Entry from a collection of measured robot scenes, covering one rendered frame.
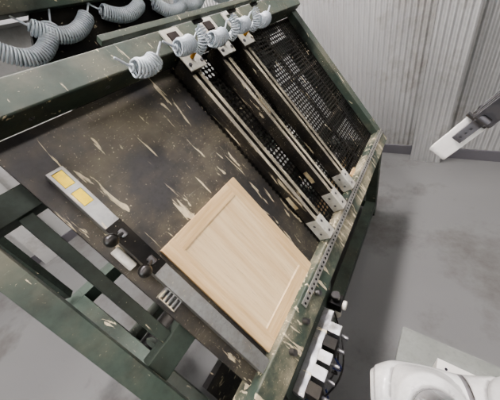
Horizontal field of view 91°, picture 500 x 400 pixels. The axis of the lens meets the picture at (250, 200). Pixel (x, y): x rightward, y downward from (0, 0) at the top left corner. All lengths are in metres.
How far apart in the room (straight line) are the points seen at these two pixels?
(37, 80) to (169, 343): 0.88
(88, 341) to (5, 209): 0.43
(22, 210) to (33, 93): 0.33
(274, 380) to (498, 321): 1.66
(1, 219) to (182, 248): 0.50
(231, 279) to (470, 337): 1.67
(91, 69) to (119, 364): 0.88
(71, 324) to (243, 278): 0.55
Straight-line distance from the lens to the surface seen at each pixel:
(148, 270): 0.73
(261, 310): 1.06
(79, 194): 0.88
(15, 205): 0.96
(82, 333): 0.83
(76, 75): 1.00
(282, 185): 1.19
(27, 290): 0.83
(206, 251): 0.95
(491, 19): 3.30
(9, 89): 0.96
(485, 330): 2.30
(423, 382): 0.82
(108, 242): 0.73
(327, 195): 1.44
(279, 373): 1.10
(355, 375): 1.99
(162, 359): 0.97
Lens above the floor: 1.91
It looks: 37 degrees down
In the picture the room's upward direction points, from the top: 17 degrees counter-clockwise
